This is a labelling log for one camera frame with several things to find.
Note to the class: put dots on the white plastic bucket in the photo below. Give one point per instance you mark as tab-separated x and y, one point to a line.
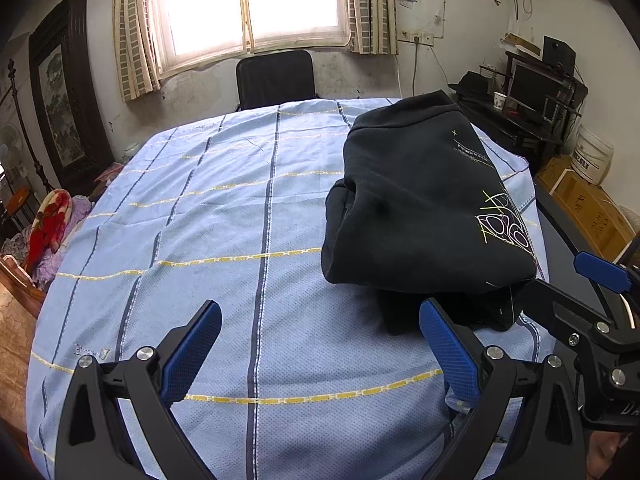
592	155

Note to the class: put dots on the black speaker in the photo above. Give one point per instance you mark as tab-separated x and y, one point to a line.
559	51

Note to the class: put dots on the dark metal coat rack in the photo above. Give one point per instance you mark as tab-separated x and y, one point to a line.
25	125

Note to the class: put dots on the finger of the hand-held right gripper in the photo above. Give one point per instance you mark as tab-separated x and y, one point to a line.
560	310
600	267

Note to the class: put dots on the black office chair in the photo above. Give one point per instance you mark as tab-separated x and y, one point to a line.
275	80

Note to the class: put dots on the white standing fan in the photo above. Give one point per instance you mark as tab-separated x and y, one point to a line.
12	152

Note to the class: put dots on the cardboard box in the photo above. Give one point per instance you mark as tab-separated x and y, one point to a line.
590	210

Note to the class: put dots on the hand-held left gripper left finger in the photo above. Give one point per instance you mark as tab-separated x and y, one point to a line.
192	355

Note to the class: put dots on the white paper cup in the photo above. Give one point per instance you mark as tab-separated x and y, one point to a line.
499	101

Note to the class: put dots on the blue striped bed sheet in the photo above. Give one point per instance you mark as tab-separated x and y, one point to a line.
200	240

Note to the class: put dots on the dark computer desk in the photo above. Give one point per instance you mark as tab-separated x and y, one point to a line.
520	135

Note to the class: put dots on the wall power socket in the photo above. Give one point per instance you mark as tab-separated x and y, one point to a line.
415	37

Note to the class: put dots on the computer monitor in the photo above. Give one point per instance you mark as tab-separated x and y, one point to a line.
527	87

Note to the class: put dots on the checked beige curtain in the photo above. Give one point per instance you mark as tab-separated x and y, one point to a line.
370	10
137	35

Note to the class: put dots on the red floral blanket bundle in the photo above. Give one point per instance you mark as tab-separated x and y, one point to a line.
75	215

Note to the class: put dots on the dark framed painting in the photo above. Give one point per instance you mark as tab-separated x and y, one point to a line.
60	100

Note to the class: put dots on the carved wooden chair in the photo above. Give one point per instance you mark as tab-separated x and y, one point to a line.
15	320

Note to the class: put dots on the black sweatshirt yellow line print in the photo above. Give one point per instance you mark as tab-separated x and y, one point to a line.
415	200

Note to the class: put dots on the black hat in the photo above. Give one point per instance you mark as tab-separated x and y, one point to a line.
472	85

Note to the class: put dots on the window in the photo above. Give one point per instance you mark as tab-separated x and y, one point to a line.
250	5

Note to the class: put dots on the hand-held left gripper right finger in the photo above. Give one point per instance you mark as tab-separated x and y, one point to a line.
450	355

